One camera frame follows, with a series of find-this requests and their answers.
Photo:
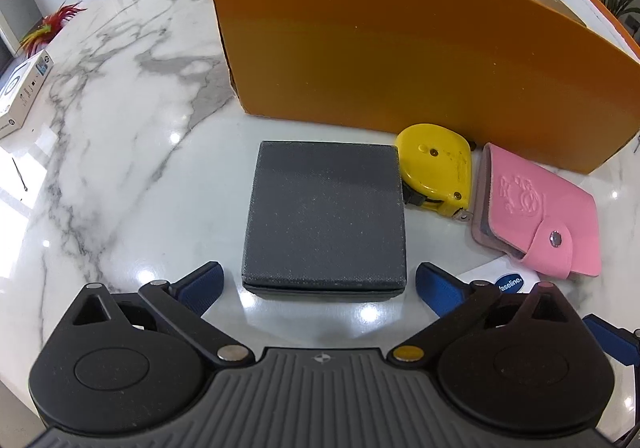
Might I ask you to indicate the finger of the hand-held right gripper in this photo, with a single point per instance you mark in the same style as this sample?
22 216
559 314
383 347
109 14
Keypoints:
615 340

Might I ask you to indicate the red feather decoration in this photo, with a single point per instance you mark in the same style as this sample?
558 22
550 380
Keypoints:
47 28

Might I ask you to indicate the yellow tape measure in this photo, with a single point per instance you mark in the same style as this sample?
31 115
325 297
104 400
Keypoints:
435 163

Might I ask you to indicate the thin metal needle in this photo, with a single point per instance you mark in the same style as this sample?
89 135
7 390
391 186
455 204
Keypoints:
19 174

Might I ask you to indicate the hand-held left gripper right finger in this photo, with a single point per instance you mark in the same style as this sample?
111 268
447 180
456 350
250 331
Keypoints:
440 290

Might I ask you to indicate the white lotion tube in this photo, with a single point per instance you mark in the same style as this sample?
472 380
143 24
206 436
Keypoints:
507 284

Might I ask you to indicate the orange cardboard box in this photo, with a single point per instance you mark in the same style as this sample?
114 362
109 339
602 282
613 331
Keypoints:
400 53

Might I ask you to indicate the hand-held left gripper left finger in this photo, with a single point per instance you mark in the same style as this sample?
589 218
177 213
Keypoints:
205 283

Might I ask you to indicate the white product box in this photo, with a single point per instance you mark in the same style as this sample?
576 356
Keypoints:
20 93

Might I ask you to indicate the dark grey square box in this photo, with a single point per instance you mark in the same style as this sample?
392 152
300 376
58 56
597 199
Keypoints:
325 218

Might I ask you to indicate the pink card wallet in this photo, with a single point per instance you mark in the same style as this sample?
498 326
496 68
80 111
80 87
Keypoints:
530 208

